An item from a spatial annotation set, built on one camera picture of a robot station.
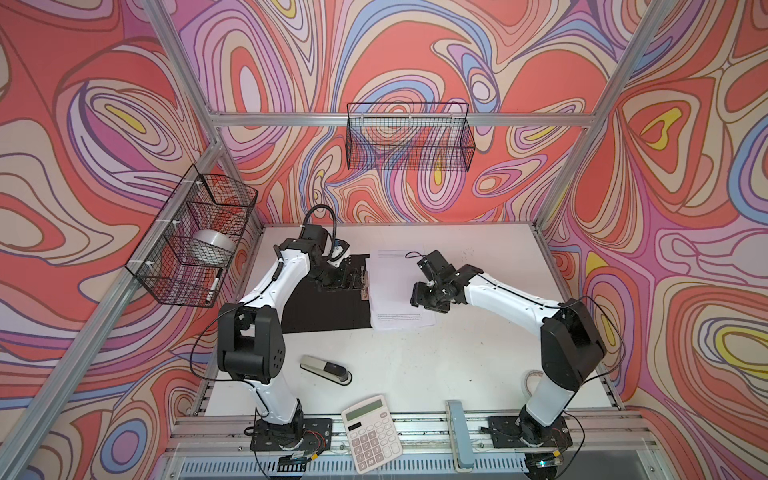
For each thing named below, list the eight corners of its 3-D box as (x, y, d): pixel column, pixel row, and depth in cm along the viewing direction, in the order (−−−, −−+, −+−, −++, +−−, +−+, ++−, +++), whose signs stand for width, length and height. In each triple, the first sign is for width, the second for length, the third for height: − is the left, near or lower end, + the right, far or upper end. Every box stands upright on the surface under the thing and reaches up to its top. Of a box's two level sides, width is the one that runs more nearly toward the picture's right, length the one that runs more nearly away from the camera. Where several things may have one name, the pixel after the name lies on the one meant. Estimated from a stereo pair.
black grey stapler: (301, 369, 86) (296, 363, 82) (306, 358, 88) (302, 352, 84) (348, 387, 83) (346, 381, 79) (352, 375, 85) (351, 369, 81)
